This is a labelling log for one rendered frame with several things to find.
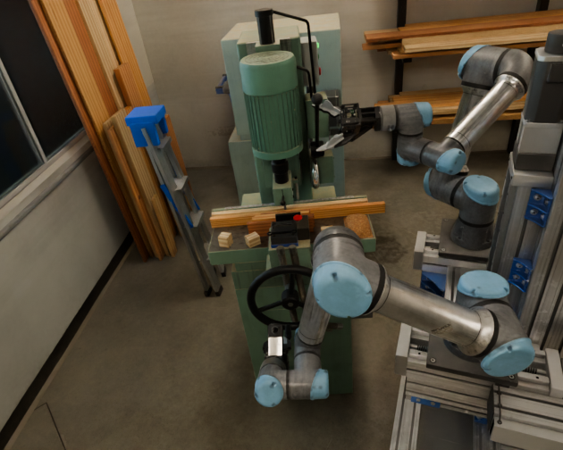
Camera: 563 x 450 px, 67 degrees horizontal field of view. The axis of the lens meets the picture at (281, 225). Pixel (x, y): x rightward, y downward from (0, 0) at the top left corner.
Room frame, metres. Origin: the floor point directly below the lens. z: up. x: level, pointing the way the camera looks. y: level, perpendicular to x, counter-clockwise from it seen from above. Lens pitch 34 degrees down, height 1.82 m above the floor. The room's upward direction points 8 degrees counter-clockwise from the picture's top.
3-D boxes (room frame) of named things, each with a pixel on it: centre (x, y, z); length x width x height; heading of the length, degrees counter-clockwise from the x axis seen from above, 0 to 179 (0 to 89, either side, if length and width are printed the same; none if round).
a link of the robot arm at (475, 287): (0.76, -0.48, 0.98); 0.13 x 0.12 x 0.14; 173
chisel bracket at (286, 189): (1.39, -0.03, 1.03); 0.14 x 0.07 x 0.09; 176
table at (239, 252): (1.26, -0.03, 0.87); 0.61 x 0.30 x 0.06; 86
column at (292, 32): (1.66, -0.04, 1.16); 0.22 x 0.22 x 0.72; 86
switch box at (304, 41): (1.68, -0.19, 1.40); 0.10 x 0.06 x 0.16; 176
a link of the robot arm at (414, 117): (1.22, -0.43, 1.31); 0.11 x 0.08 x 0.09; 86
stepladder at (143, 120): (2.11, 0.54, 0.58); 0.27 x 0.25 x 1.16; 83
